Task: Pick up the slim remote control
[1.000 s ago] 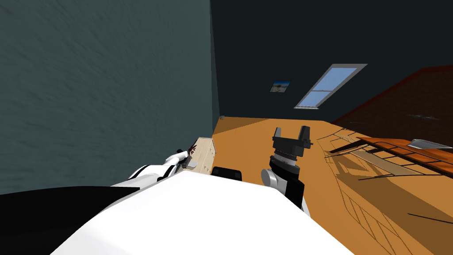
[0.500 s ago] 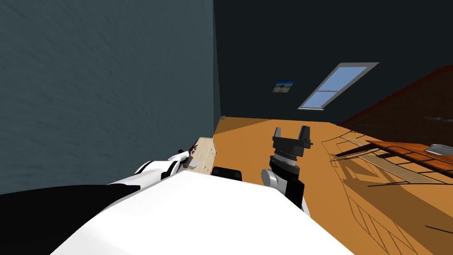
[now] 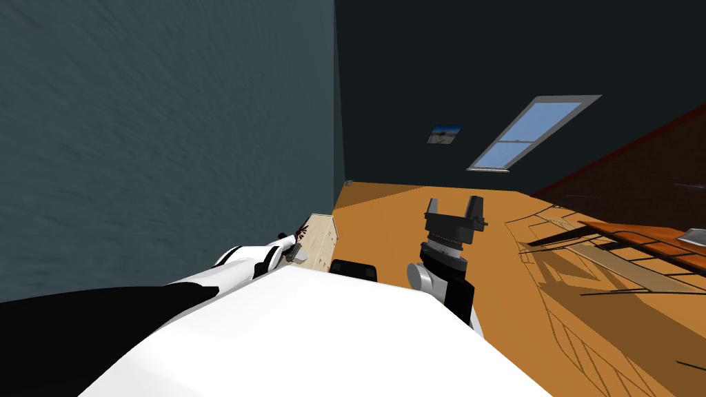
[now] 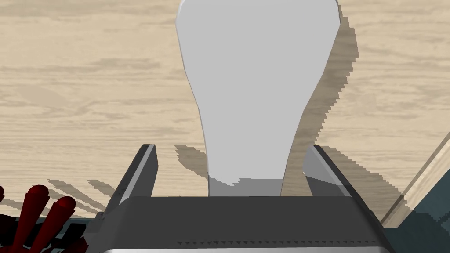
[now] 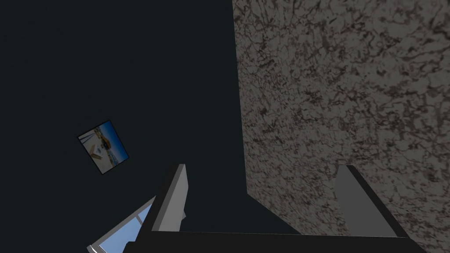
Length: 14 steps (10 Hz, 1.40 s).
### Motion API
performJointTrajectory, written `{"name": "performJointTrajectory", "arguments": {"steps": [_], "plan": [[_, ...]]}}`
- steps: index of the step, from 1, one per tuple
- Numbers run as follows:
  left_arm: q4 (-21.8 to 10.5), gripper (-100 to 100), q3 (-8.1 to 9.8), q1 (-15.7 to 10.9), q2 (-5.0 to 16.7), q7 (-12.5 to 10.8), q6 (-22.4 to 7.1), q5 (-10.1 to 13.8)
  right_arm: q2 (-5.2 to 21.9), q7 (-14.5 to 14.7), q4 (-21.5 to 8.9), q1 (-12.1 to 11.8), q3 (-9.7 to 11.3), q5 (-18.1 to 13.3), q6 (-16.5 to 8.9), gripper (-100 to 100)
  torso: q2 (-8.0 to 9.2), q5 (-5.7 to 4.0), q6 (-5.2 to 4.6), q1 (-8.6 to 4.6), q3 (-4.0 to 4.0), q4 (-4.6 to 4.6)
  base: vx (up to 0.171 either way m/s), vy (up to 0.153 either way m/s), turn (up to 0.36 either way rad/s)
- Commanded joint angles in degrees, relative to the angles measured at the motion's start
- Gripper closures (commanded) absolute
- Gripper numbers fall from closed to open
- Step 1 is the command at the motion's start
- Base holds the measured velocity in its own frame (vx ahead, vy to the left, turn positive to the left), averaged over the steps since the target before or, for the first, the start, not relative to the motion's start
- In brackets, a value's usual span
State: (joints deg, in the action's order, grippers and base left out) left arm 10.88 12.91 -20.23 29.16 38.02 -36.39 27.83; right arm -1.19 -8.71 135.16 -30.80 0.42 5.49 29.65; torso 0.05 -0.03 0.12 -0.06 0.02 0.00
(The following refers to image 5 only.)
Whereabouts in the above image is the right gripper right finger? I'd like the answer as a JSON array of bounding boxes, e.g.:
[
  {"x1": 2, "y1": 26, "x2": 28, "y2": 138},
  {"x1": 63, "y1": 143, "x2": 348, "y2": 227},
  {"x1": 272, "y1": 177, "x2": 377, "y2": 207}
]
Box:
[{"x1": 333, "y1": 164, "x2": 410, "y2": 238}]

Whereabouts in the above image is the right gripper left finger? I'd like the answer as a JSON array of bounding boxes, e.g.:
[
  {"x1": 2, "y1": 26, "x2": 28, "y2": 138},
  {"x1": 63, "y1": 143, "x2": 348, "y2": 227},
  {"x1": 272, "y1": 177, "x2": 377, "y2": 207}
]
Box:
[{"x1": 140, "y1": 163, "x2": 189, "y2": 232}]

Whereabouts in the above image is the white framed window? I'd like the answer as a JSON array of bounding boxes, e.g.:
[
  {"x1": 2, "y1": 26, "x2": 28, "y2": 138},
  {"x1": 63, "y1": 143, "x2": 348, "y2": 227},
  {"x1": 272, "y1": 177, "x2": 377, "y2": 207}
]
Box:
[{"x1": 86, "y1": 195, "x2": 187, "y2": 253}]

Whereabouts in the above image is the framed picture with blue sky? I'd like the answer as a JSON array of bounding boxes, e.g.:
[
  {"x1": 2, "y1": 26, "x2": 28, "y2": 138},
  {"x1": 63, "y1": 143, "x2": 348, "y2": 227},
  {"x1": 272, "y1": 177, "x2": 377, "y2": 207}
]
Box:
[{"x1": 77, "y1": 119, "x2": 130, "y2": 175}]

